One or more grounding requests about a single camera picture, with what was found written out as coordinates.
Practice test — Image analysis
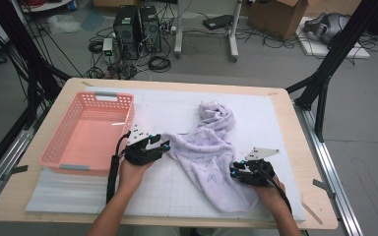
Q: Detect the low cardboard box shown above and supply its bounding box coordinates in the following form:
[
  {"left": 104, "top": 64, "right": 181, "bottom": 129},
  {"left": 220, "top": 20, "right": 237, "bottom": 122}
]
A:
[{"left": 93, "top": 0, "right": 137, "bottom": 8}]

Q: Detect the black sleeved cable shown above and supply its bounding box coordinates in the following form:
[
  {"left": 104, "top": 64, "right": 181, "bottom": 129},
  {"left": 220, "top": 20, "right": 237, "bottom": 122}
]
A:
[{"left": 105, "top": 131, "right": 132, "bottom": 205}]

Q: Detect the lilac patterned towel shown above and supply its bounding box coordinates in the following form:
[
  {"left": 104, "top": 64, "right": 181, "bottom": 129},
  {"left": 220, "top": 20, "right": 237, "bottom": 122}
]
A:
[{"left": 161, "top": 100, "right": 260, "bottom": 214}]

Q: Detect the black metal frame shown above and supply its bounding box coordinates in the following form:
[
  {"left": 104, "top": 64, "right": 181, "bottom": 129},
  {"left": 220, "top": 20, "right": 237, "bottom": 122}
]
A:
[
  {"left": 0, "top": 0, "right": 72, "bottom": 129},
  {"left": 284, "top": 0, "right": 378, "bottom": 143}
]

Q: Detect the white flat board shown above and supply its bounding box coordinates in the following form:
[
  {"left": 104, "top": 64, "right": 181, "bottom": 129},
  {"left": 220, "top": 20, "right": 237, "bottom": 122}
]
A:
[{"left": 296, "top": 16, "right": 371, "bottom": 60}]

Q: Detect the person's right hand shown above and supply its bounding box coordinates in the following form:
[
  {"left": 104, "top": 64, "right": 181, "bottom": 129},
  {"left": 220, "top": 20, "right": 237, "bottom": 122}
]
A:
[{"left": 254, "top": 176, "right": 287, "bottom": 211}]

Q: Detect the blue-grey sheet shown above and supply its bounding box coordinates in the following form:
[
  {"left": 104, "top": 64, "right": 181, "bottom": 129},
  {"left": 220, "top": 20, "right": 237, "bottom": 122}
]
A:
[{"left": 80, "top": 9, "right": 106, "bottom": 32}]

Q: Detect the thin black cable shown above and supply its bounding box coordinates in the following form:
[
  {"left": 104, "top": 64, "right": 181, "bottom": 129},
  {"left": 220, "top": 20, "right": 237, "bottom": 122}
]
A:
[{"left": 255, "top": 161, "right": 293, "bottom": 214}]

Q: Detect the flat cardboard sheet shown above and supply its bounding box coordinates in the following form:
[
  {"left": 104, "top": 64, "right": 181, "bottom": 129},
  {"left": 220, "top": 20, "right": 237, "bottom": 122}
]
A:
[{"left": 304, "top": 0, "right": 363, "bottom": 18}]

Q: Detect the grey metal bracket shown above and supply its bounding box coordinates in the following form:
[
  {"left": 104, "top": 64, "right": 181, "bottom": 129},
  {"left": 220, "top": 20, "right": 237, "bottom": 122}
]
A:
[
  {"left": 1, "top": 164, "right": 29, "bottom": 181},
  {"left": 312, "top": 178, "right": 337, "bottom": 200}
]

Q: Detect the aluminium rail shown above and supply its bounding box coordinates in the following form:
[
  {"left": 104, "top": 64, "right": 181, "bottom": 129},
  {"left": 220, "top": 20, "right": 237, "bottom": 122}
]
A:
[
  {"left": 0, "top": 107, "right": 47, "bottom": 214},
  {"left": 293, "top": 101, "right": 363, "bottom": 236}
]

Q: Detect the narrow black computer tower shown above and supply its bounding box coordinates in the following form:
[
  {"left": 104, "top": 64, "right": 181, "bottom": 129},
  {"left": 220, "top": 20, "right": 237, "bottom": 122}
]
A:
[{"left": 139, "top": 5, "right": 162, "bottom": 53}]

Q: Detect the small coiled black cable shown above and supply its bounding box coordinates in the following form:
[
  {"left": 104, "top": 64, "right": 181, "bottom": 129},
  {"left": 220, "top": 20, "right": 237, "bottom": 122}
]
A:
[
  {"left": 87, "top": 67, "right": 106, "bottom": 80},
  {"left": 88, "top": 40, "right": 104, "bottom": 55}
]

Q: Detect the pink plastic basket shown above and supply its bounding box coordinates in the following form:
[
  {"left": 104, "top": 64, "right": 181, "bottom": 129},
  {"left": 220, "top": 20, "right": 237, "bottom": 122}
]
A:
[{"left": 38, "top": 91, "right": 136, "bottom": 177}]

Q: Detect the wide black computer tower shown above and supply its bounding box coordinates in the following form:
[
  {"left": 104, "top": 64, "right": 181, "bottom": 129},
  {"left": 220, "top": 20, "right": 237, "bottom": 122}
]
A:
[{"left": 112, "top": 5, "right": 142, "bottom": 61}]

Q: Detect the clear plastic bag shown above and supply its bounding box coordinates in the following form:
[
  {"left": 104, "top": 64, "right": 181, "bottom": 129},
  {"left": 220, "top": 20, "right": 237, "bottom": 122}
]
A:
[{"left": 47, "top": 13, "right": 83, "bottom": 35}]

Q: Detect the person's left hand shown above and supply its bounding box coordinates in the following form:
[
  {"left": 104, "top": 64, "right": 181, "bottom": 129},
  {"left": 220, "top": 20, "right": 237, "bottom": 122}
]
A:
[{"left": 117, "top": 156, "right": 156, "bottom": 195}]

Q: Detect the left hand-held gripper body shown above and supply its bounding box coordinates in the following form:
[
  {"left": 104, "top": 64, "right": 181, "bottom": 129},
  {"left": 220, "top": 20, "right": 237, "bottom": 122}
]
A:
[{"left": 123, "top": 123, "right": 165, "bottom": 166}]

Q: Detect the white metal stand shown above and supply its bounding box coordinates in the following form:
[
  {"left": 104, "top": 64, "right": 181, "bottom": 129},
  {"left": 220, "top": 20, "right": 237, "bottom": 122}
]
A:
[{"left": 173, "top": 0, "right": 244, "bottom": 63}]

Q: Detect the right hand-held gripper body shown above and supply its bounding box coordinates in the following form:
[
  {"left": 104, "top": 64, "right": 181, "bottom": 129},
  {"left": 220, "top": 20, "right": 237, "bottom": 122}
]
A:
[{"left": 237, "top": 147, "right": 281, "bottom": 189}]

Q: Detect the thin wooden stick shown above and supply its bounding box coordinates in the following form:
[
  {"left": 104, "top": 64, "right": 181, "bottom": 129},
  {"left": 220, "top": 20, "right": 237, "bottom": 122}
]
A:
[{"left": 301, "top": 201, "right": 324, "bottom": 225}]

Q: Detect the flat black device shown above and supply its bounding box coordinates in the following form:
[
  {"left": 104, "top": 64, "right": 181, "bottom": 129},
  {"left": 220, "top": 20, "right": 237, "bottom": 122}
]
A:
[{"left": 202, "top": 14, "right": 234, "bottom": 31}]

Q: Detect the small white device green light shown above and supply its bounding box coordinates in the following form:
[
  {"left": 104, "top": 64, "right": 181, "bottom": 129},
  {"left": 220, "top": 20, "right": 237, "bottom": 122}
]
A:
[{"left": 101, "top": 37, "right": 114, "bottom": 63}]

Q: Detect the round white table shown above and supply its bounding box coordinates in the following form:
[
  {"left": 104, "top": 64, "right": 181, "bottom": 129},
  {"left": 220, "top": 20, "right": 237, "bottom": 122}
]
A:
[{"left": 19, "top": 0, "right": 73, "bottom": 14}]

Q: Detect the white grid mat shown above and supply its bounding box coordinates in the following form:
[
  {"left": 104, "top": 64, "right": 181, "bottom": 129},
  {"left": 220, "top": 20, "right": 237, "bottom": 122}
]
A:
[{"left": 25, "top": 86, "right": 306, "bottom": 221}]

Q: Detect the large coiled black cable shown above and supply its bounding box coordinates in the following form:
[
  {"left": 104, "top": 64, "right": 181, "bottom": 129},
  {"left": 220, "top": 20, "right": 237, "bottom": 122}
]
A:
[{"left": 148, "top": 55, "right": 172, "bottom": 74}]

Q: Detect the open cardboard box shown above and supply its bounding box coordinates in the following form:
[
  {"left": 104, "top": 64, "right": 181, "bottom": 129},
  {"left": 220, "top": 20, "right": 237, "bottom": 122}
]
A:
[{"left": 246, "top": 0, "right": 309, "bottom": 41}]

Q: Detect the grey rounded device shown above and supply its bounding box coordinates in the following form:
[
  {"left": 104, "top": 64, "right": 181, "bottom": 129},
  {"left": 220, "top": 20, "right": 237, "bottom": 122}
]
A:
[{"left": 303, "top": 12, "right": 350, "bottom": 45}]

